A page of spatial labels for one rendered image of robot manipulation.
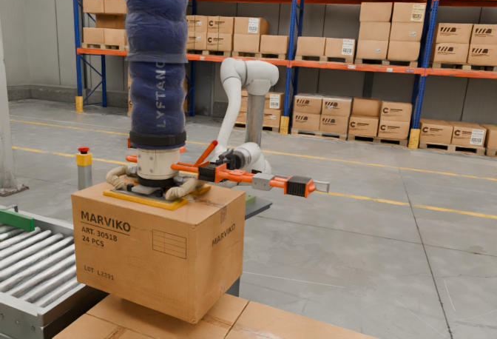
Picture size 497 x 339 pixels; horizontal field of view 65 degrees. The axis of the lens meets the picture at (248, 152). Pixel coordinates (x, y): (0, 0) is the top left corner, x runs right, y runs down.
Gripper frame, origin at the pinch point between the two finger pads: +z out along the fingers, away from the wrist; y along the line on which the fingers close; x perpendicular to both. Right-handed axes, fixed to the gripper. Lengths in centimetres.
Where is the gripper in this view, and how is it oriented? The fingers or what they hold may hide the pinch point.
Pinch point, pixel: (215, 172)
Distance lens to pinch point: 152.3
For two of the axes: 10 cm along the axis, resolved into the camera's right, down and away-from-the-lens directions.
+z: -3.8, 2.0, -9.0
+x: -9.3, -1.4, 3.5
